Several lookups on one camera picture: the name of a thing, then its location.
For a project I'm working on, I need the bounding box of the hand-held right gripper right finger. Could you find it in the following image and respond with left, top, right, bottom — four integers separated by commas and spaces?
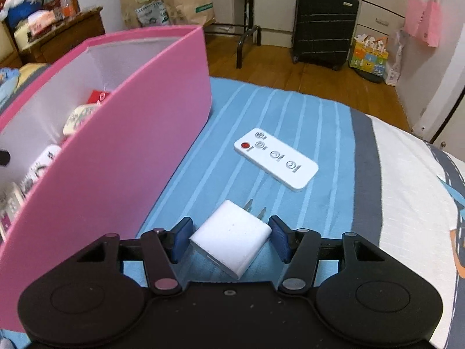
268, 216, 386, 294

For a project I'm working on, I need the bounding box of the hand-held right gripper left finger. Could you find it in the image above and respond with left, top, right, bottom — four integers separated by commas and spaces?
74, 217, 192, 296

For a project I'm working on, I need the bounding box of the small white charger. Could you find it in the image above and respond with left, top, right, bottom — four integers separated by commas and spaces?
188, 199, 272, 280

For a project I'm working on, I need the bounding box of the slim white remote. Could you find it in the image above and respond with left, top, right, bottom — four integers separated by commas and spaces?
233, 128, 319, 193

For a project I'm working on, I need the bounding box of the cream power bank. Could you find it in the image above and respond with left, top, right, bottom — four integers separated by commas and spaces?
62, 104, 99, 136

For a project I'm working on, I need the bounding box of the pink storage box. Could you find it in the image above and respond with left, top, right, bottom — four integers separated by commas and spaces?
0, 25, 213, 332

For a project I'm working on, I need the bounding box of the red patterned flat box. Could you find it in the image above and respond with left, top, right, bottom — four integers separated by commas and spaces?
87, 90, 112, 104

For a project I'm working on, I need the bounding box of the red white tissue pack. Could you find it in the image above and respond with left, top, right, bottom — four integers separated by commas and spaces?
28, 10, 59, 38

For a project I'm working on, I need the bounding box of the wooden dresser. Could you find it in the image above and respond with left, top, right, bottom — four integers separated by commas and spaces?
18, 6, 106, 67

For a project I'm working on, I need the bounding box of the plain brown paper bag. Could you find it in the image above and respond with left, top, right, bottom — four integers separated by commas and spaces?
120, 0, 165, 30

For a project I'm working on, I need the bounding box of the colourful gift box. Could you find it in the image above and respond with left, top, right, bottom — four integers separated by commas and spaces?
349, 34, 389, 83

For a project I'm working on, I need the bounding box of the black clothes rack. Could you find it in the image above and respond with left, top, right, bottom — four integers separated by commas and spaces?
203, 0, 262, 70

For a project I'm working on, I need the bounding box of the white plastic bag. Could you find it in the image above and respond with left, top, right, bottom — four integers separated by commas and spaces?
385, 29, 406, 88

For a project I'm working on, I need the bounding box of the blue white patterned packet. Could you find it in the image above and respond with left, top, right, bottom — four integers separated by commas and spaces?
135, 2, 169, 27

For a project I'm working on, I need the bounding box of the black suitcase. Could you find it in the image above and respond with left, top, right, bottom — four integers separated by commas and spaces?
292, 0, 360, 71

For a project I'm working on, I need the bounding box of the brown paper bag green label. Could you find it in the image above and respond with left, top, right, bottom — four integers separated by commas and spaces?
162, 0, 216, 27

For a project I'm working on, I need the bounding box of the pink paper bag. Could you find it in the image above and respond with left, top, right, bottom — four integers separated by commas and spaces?
405, 0, 443, 48

